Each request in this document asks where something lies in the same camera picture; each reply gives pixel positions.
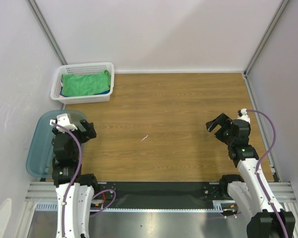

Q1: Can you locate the green towel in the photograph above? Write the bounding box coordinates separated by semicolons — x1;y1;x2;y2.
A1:
61;70;111;97

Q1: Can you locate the blue towel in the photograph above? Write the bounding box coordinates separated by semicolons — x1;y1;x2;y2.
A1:
59;87;110;98

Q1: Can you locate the white perforated plastic basket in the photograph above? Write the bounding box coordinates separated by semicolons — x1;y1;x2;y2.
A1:
50;62;115;105

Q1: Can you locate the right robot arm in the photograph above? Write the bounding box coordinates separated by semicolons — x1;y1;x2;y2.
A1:
206;109;296;238

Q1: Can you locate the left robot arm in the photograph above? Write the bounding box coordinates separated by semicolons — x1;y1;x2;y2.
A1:
50;119;99;238

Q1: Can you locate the blue translucent plastic tub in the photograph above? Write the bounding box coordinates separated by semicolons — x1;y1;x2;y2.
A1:
26;110;87;179

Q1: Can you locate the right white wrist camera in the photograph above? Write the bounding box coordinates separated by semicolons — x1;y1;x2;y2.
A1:
237;108;250;123

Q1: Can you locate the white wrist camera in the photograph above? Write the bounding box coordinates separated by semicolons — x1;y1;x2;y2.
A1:
237;108;250;123
50;113;77;133

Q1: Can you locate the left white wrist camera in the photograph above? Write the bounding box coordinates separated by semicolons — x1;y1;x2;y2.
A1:
50;113;77;133

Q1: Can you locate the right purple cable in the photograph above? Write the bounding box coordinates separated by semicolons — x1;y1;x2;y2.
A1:
223;109;290;238

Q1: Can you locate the purple cable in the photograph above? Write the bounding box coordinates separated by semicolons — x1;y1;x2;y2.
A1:
223;109;290;238
53;121;117;238

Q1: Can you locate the slotted aluminium rail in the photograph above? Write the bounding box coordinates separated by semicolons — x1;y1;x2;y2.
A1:
25;181;296;212

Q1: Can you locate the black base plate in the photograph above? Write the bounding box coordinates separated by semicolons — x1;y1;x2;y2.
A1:
98;181;232;210

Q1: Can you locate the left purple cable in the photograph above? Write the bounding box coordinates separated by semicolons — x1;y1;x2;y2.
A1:
53;121;117;238

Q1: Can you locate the left aluminium frame post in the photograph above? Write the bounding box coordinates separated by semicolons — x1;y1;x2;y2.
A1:
26;0;68;65

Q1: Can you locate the aluminium frame post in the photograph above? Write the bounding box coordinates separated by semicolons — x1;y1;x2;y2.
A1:
244;0;291;76
26;0;68;65

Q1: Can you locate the right aluminium frame post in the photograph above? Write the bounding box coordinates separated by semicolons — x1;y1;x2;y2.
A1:
244;0;291;76

